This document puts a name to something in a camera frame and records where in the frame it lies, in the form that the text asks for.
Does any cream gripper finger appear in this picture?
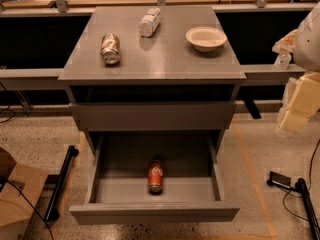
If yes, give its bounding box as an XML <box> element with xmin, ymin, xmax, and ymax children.
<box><xmin>279</xmin><ymin>108</ymin><xmax>309</xmax><ymax>133</ymax></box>
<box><xmin>272</xmin><ymin>30</ymin><xmax>297</xmax><ymax>54</ymax></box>

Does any red coke can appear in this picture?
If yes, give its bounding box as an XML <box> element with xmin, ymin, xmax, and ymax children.
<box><xmin>148</xmin><ymin>160</ymin><xmax>163</xmax><ymax>194</ymax></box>

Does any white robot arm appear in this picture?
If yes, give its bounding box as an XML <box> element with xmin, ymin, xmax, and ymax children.
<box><xmin>272</xmin><ymin>3</ymin><xmax>320</xmax><ymax>134</ymax></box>

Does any grey drawer cabinet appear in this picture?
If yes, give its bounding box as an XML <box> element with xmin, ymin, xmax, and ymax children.
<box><xmin>59</xmin><ymin>6</ymin><xmax>246</xmax><ymax>149</ymax></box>

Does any closed grey top drawer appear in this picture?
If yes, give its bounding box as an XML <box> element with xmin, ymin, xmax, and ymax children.
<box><xmin>70</xmin><ymin>101</ymin><xmax>235</xmax><ymax>131</ymax></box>

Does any brown soda can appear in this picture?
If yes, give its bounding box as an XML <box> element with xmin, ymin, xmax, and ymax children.
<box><xmin>100</xmin><ymin>33</ymin><xmax>121</xmax><ymax>65</ymax></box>

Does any open grey middle drawer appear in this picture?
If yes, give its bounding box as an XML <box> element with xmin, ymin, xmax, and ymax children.
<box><xmin>70</xmin><ymin>131</ymin><xmax>239</xmax><ymax>224</ymax></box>

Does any clear sanitizer pump bottle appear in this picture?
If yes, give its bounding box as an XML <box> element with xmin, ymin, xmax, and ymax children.
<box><xmin>274</xmin><ymin>52</ymin><xmax>292</xmax><ymax>70</ymax></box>

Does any black device on floor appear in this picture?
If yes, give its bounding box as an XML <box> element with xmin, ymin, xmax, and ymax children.
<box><xmin>267</xmin><ymin>171</ymin><xmax>291</xmax><ymax>189</ymax></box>

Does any black floor stand right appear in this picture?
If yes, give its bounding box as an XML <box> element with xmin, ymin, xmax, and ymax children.
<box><xmin>296</xmin><ymin>178</ymin><xmax>320</xmax><ymax>240</ymax></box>

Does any white bowl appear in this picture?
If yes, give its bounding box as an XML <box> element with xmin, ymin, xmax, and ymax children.
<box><xmin>185</xmin><ymin>27</ymin><xmax>227</xmax><ymax>52</ymax></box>

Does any white plastic bottle lying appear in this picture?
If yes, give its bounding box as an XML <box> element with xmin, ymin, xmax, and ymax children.
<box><xmin>138</xmin><ymin>8</ymin><xmax>161</xmax><ymax>37</ymax></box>

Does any black metal floor bar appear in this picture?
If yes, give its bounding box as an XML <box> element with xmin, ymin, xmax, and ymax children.
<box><xmin>44</xmin><ymin>145</ymin><xmax>79</xmax><ymax>222</ymax></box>

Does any cardboard box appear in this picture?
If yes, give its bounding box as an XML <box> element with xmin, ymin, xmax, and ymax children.
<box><xmin>0</xmin><ymin>148</ymin><xmax>48</xmax><ymax>240</ymax></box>

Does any black cable right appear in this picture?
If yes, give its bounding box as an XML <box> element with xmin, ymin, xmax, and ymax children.
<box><xmin>281</xmin><ymin>143</ymin><xmax>320</xmax><ymax>222</ymax></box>

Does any black cable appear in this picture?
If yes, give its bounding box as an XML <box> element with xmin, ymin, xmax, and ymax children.
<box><xmin>0</xmin><ymin>175</ymin><xmax>55</xmax><ymax>240</ymax></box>
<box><xmin>281</xmin><ymin>143</ymin><xmax>320</xmax><ymax>222</ymax></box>

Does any black cable left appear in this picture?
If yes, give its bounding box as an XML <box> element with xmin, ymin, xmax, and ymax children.
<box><xmin>0</xmin><ymin>175</ymin><xmax>55</xmax><ymax>240</ymax></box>

